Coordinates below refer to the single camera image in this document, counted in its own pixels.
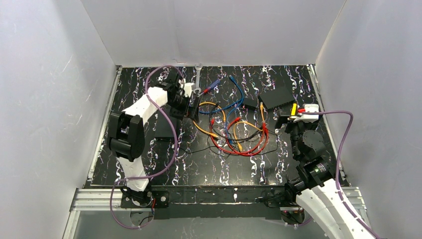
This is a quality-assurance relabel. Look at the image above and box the thin black power cable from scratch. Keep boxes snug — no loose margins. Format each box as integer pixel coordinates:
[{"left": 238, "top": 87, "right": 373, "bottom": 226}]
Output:
[{"left": 178, "top": 125, "right": 279, "bottom": 156}]

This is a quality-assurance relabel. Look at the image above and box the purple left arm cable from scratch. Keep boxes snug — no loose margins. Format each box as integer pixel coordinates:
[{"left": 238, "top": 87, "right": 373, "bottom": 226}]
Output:
[{"left": 109, "top": 65, "right": 186, "bottom": 230}]

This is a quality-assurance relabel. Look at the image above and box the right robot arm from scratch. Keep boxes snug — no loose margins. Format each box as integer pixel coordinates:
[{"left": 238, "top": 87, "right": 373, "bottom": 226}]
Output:
[{"left": 275, "top": 111, "right": 379, "bottom": 239}]

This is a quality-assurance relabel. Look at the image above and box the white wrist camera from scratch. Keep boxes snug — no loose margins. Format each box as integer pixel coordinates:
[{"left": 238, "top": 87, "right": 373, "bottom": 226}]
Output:
[
  {"left": 183, "top": 82, "right": 196, "bottom": 98},
  {"left": 291, "top": 104, "right": 319, "bottom": 123}
]

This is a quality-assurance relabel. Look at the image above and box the small black power adapter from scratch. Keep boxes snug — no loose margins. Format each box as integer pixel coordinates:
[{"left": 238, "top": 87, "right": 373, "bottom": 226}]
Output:
[{"left": 242, "top": 98, "right": 257, "bottom": 111}]

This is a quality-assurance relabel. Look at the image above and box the red ethernet cable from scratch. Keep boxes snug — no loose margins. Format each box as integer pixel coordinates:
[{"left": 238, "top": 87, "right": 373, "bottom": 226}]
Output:
[{"left": 210, "top": 117, "right": 270, "bottom": 157}]

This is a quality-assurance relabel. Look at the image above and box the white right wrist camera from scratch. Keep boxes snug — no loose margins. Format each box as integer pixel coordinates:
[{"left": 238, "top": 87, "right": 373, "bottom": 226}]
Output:
[{"left": 291, "top": 104, "right": 319, "bottom": 123}]

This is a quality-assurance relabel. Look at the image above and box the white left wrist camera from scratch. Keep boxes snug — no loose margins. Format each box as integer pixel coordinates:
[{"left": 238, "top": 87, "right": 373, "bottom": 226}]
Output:
[{"left": 183, "top": 82, "right": 196, "bottom": 98}]

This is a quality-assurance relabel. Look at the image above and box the silver wrench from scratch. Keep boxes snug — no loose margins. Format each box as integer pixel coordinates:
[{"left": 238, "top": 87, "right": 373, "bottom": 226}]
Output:
[{"left": 194, "top": 63, "right": 203, "bottom": 93}]

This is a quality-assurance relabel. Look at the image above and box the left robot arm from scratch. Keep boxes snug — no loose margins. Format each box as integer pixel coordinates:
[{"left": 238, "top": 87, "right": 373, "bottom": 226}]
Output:
[{"left": 106, "top": 72, "right": 199, "bottom": 192}]

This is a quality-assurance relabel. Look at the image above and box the blue handled screwdriver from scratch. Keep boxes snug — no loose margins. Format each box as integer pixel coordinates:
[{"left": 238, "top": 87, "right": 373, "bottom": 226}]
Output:
[{"left": 199, "top": 79, "right": 220, "bottom": 96}]

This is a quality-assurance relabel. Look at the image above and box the blue ethernet cable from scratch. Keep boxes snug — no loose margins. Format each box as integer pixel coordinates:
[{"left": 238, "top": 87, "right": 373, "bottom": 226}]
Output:
[{"left": 198, "top": 75, "right": 245, "bottom": 115}]

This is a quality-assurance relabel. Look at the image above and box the black network switch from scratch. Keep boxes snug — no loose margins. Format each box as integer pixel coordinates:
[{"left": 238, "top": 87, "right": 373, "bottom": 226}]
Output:
[
  {"left": 154, "top": 113, "right": 180, "bottom": 141},
  {"left": 258, "top": 87, "right": 295, "bottom": 110}
]

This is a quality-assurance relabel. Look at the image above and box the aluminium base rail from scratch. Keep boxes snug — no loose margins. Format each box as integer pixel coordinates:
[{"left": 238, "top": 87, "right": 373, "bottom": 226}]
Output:
[{"left": 69, "top": 186, "right": 367, "bottom": 213}]

